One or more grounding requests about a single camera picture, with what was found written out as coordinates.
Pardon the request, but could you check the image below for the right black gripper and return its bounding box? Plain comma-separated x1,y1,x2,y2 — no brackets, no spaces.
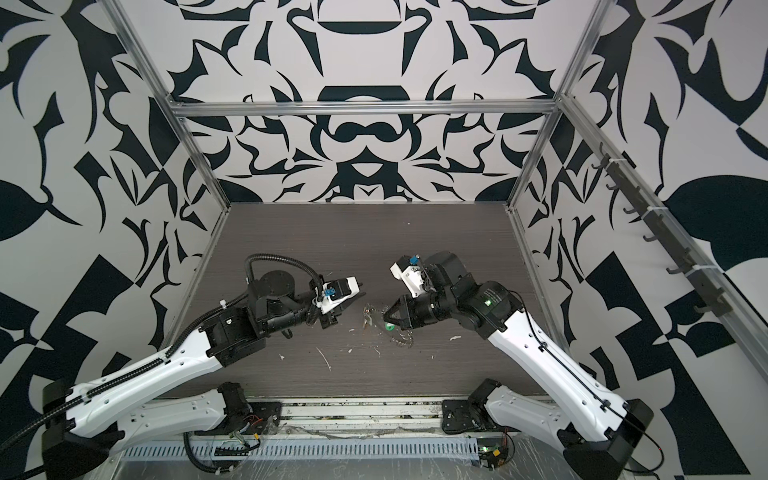
382,291,461,329

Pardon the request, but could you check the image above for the left black corrugated cable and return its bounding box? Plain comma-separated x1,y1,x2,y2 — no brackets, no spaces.
0,253,325,480

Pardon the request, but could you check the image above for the small green circuit board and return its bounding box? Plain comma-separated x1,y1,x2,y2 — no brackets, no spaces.
477,435,516,470

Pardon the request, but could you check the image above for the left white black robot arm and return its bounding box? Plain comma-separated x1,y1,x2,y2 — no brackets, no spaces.
42,257,361,479

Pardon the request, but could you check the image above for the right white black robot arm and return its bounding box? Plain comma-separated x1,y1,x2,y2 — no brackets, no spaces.
384,251,654,479

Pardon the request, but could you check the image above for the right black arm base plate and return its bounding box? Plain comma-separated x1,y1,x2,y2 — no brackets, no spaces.
440,399,519,435

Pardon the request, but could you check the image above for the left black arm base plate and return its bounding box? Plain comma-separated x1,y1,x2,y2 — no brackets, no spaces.
194,401,283,436

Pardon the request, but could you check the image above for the white slotted cable duct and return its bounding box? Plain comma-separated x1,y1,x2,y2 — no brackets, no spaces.
119,437,481,462

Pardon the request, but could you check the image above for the black wall hook rail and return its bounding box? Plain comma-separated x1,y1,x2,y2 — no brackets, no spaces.
594,142,734,317

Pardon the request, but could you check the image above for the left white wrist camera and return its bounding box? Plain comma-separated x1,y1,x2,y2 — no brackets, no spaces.
316,276,365,316

